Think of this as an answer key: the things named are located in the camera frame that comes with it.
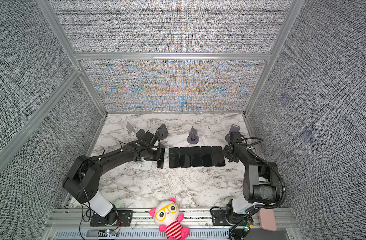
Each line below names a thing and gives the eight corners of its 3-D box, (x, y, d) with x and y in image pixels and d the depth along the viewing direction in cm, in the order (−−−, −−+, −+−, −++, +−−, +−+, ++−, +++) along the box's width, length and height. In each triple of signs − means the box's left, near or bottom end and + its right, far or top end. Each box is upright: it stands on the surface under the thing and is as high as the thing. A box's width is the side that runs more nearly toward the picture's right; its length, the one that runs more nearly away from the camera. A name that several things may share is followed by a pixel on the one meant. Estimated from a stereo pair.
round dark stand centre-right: (191, 146, 103) (191, 136, 94) (185, 138, 107) (186, 129, 98) (197, 142, 104) (199, 133, 96) (192, 135, 108) (193, 125, 100)
